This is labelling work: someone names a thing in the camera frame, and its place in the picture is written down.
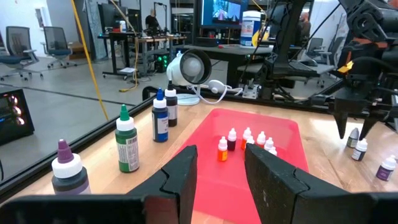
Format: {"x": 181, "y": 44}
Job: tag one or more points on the red plastic tray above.
{"x": 217, "y": 189}

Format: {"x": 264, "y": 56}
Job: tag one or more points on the person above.
{"x": 152, "y": 21}
{"x": 304, "y": 28}

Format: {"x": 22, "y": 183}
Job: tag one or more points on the large wall monitor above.
{"x": 222, "y": 12}

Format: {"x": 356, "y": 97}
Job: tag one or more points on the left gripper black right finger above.
{"x": 280, "y": 193}

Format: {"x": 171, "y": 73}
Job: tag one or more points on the black standing desk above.
{"x": 124, "y": 35}

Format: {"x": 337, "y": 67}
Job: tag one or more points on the black computer tower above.
{"x": 12, "y": 115}

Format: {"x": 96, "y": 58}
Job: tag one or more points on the black work table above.
{"x": 233, "y": 59}

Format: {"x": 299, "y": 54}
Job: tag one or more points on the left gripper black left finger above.
{"x": 177, "y": 186}

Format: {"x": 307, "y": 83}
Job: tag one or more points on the small white-capped dye bottle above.
{"x": 250, "y": 140}
{"x": 231, "y": 143}
{"x": 222, "y": 152}
{"x": 261, "y": 138}
{"x": 359, "y": 151}
{"x": 269, "y": 143}
{"x": 353, "y": 140}
{"x": 273, "y": 151}
{"x": 385, "y": 169}
{"x": 245, "y": 136}

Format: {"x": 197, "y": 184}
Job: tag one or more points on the black aluminium table frame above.
{"x": 77, "y": 144}

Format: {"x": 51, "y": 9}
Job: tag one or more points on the white spot lamp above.
{"x": 192, "y": 67}

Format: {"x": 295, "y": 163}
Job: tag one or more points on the large dark-capped dye bottle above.
{"x": 171, "y": 107}

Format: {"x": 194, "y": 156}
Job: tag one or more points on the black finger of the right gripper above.
{"x": 340, "y": 121}
{"x": 369, "y": 124}

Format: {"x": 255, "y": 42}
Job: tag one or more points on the large purple-capped dye bottle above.
{"x": 70, "y": 174}

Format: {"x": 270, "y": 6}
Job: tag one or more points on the grey office chair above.
{"x": 315, "y": 46}
{"x": 57, "y": 43}
{"x": 18, "y": 46}

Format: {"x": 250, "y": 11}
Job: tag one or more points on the large green-capped dye bottle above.
{"x": 127, "y": 146}

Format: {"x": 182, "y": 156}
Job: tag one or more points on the large blue-capped dye bottle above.
{"x": 160, "y": 121}

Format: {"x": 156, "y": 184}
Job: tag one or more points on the white wipes canister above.
{"x": 250, "y": 29}

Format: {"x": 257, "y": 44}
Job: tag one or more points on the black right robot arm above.
{"x": 289, "y": 37}

